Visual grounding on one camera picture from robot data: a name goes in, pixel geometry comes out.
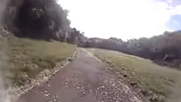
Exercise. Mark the grey asphalt path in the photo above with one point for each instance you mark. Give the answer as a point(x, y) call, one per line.
point(87, 87)

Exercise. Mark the pale kerb strip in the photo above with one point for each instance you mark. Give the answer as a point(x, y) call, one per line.
point(48, 75)

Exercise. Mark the grass verge with leaves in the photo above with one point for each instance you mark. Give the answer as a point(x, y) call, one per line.
point(33, 58)

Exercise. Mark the open grass field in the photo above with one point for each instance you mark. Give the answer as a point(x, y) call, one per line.
point(146, 72)

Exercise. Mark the distant row of trees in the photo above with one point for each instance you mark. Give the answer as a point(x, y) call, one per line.
point(153, 45)

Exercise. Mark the dark wood of trees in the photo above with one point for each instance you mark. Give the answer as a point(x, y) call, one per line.
point(36, 16)

